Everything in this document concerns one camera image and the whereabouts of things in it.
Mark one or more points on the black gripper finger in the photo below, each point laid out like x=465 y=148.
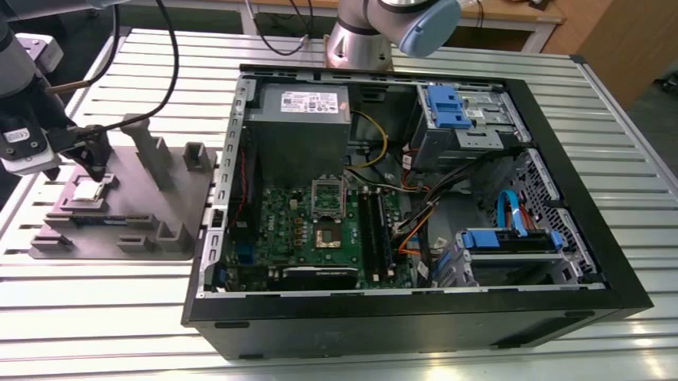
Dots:
x=55 y=170
x=98 y=155

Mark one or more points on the silver CPU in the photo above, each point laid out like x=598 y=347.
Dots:
x=87 y=192

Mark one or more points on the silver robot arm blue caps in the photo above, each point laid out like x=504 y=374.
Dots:
x=361 y=39

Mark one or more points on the CPU socket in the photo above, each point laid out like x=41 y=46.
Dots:
x=332 y=238

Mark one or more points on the grey parts rack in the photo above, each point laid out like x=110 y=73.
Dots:
x=133 y=206

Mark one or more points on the RAM stick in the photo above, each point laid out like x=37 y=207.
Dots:
x=101 y=222

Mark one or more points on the grey power supply unit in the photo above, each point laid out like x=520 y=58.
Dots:
x=297 y=135

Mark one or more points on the green motherboard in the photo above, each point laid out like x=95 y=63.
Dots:
x=281 y=222

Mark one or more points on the black graphics card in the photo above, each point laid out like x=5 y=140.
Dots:
x=318 y=275

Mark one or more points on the black RAM slot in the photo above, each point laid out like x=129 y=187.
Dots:
x=385 y=234
x=366 y=234

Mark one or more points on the blue drive carrier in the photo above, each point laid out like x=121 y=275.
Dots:
x=445 y=107

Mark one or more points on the black PC case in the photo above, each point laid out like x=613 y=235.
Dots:
x=372 y=329

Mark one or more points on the grey metal drive cage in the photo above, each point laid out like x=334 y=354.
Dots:
x=477 y=141

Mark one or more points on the hard disk in blue carrier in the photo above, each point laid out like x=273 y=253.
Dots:
x=482 y=240

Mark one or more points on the grey metal disk bay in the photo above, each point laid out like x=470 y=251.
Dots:
x=517 y=258

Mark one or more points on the wooden cabinet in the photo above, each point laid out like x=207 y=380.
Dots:
x=625 y=47

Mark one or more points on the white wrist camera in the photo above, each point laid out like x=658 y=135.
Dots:
x=33 y=164

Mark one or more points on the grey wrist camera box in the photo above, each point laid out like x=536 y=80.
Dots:
x=45 y=55

